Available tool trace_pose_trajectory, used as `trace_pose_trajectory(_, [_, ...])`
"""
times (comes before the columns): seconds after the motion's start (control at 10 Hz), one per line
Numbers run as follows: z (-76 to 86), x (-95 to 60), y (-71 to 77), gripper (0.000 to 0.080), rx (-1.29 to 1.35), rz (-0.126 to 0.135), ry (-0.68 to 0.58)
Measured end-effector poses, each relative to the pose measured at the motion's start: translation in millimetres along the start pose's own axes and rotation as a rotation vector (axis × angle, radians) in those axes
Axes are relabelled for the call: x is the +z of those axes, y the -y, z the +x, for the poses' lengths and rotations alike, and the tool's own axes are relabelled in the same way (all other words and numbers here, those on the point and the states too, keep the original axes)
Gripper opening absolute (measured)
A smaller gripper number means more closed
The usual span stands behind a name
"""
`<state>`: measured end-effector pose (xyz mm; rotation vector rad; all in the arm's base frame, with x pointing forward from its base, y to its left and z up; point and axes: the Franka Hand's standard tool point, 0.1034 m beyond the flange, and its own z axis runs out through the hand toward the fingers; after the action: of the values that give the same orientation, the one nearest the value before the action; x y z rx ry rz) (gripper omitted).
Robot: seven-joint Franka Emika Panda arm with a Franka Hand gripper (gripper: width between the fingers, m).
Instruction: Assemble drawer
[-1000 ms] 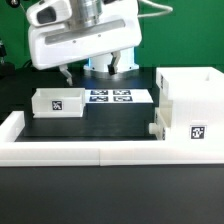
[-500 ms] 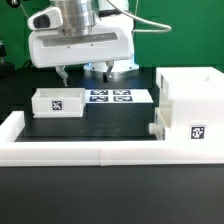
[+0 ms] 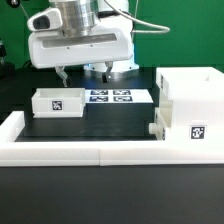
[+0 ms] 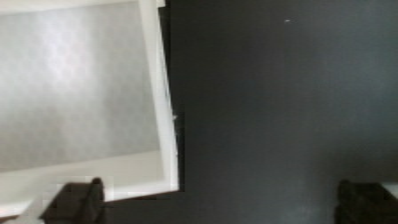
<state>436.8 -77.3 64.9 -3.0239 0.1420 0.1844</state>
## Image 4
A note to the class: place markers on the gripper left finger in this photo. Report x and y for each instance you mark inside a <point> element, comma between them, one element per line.
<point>77,207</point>

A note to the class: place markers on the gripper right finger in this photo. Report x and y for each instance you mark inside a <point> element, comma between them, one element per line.
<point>367,204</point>

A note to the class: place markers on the white drawer tray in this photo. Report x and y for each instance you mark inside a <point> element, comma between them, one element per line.
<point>86,111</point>

